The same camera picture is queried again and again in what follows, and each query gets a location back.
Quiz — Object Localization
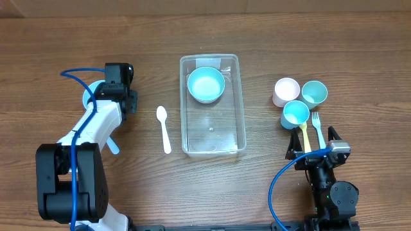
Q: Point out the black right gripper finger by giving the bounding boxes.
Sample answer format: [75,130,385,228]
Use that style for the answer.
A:
[328,126,342,141]
[285,130,303,160]

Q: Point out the light blue plastic bowl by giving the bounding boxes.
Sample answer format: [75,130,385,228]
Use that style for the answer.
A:
[82,80,105,109]

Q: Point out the green plastic bowl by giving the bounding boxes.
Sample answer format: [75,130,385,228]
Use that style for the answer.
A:
[187,67,225,103]

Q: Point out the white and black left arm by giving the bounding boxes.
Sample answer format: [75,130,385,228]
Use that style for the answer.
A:
[35,63,137,230]

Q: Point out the clear plastic container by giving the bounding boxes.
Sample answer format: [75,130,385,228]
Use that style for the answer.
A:
[180,54,247,157]

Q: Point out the yellow plastic utensil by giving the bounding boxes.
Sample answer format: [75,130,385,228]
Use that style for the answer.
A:
[299,122,311,153]

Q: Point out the green plastic cup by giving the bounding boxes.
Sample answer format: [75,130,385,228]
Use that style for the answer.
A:
[300,81,328,110]

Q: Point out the white plastic spoon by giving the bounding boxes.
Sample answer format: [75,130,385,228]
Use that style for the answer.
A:
[156,106,171,154]

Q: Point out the pink plastic cup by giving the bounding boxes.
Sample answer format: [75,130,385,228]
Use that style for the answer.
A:
[272,78,301,107]

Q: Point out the light blue plastic fork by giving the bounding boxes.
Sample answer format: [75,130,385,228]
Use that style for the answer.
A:
[107,137,120,155]

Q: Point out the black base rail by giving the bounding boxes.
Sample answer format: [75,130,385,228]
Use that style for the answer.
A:
[129,221,360,231]

